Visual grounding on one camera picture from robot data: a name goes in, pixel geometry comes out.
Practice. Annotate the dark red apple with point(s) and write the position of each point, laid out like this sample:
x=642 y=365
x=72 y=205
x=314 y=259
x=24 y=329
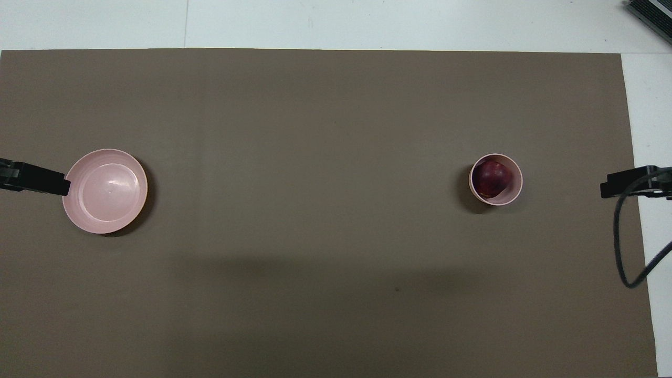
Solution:
x=491 y=178

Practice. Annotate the dark grey ribbed device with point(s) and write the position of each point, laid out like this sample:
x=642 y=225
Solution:
x=653 y=13

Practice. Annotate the brown table mat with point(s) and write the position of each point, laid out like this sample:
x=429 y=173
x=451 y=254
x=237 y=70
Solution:
x=315 y=236

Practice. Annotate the pink plate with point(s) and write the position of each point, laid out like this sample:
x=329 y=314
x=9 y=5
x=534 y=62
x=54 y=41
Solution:
x=105 y=191

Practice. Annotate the pink bowl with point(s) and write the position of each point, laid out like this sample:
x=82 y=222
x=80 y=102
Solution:
x=512 y=194

